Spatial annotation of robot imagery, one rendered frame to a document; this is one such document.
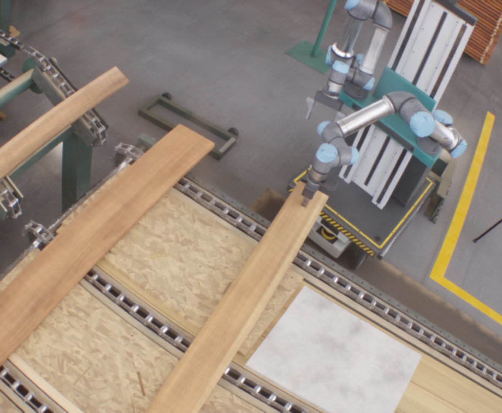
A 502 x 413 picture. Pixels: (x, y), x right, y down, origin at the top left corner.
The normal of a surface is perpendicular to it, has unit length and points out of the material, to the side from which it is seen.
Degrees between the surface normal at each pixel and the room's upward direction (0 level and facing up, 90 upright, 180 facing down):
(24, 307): 0
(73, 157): 90
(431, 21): 90
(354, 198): 0
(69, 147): 90
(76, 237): 0
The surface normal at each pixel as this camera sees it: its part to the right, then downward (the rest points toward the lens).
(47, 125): 0.53, -0.41
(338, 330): 0.24, -0.65
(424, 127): 0.30, 0.72
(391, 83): -0.61, 0.48
